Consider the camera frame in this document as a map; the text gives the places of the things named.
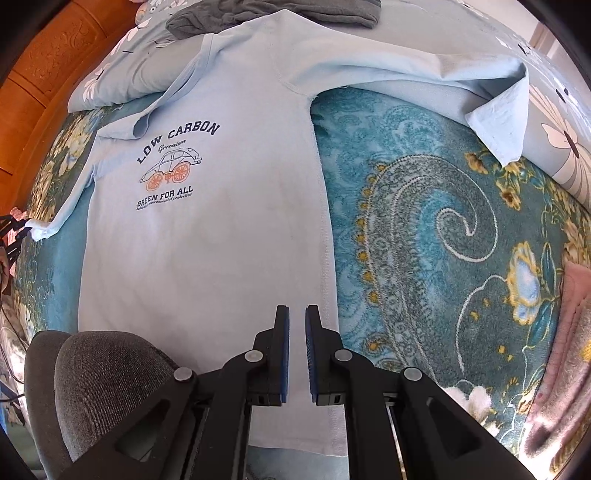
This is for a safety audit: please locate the dark grey folded garment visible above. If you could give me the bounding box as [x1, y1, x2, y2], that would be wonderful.
[166, 0, 382, 39]

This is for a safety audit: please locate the pink knitted cloth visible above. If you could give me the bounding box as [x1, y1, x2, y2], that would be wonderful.
[519, 261, 590, 459]

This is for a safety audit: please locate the light blue printed t-shirt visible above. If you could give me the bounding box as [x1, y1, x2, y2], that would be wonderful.
[30, 10, 529, 456]

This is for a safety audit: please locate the orange wooden headboard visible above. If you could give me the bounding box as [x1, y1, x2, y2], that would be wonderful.
[1, 1, 138, 213]

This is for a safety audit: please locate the teal floral plush blanket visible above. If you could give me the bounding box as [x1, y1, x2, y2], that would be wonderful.
[8, 85, 591, 480]

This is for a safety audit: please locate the light blue daisy quilt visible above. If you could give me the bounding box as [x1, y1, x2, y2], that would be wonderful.
[68, 1, 590, 205]

